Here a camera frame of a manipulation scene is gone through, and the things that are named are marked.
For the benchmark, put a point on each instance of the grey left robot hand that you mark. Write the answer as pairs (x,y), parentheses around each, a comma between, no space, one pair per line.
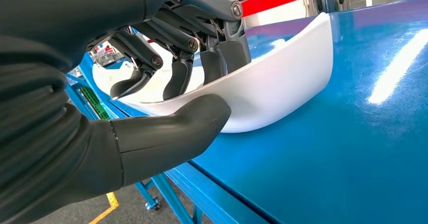
(83,12)

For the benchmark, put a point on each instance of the blue metal shelf rack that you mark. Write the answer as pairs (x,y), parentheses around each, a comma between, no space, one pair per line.
(334,149)

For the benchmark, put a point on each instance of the green plastic crate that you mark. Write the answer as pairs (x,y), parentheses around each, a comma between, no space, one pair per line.
(95,103)

